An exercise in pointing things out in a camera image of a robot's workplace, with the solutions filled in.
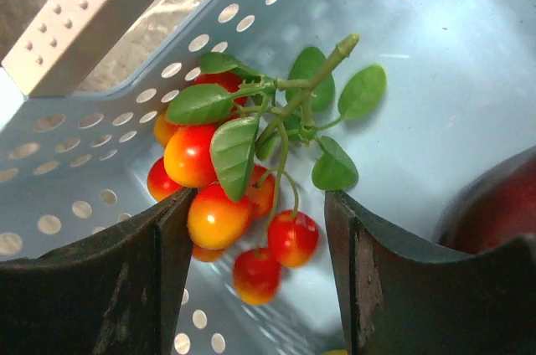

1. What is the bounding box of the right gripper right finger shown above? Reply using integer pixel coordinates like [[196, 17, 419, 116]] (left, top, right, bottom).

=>
[[324, 191, 535, 354]]

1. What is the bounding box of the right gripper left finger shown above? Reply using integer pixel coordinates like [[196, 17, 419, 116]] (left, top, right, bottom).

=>
[[1, 188, 195, 354]]

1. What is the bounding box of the cherry cluster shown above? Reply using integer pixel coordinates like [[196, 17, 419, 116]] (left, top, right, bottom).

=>
[[147, 33, 387, 306]]

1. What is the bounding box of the yellow green mango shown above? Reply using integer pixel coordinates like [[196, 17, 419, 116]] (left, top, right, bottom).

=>
[[322, 349, 348, 355]]

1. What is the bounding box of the dark purple mangosteen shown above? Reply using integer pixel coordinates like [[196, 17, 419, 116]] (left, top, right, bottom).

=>
[[439, 147, 535, 254]]

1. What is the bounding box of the light blue plastic basket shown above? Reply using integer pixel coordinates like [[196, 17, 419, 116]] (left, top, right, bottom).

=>
[[1, 0, 535, 354]]

